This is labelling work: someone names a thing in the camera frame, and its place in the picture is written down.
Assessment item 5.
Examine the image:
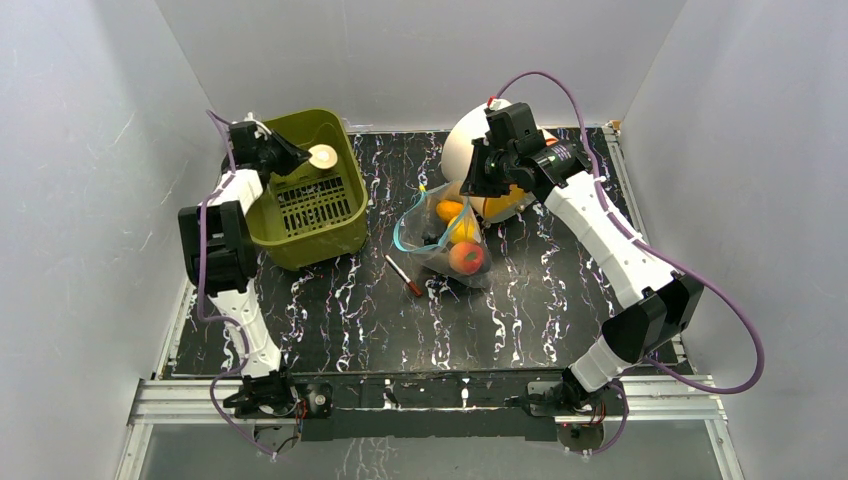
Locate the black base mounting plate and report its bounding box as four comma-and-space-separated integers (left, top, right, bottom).
297, 368, 606, 442

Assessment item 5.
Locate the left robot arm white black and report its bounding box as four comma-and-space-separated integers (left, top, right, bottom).
178, 114, 311, 418

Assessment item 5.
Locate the white round toy food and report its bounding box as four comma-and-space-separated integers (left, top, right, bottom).
308, 144, 338, 170

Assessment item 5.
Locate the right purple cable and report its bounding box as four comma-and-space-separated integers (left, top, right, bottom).
486, 70, 766, 396

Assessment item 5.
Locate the small orange toy fruit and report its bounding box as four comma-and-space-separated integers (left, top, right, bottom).
436, 200, 465, 225

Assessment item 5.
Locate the clear zip top bag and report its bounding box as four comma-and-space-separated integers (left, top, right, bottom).
393, 181, 492, 289

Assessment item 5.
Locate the olive green plastic basket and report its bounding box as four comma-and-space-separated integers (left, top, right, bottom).
246, 108, 369, 271

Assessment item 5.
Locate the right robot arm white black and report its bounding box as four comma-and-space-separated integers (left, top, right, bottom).
443, 99, 704, 417

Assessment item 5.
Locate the red white marker pen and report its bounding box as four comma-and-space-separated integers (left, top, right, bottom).
384, 254, 423, 298

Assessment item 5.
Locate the yellow toy lemon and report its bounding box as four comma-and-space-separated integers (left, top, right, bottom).
448, 215, 481, 244

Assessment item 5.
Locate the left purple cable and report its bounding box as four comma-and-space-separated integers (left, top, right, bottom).
195, 109, 280, 460

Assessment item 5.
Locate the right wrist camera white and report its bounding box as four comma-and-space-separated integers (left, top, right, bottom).
486, 97, 503, 111

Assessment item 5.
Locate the purple cable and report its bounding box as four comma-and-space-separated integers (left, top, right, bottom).
195, 109, 280, 460
486, 70, 766, 396

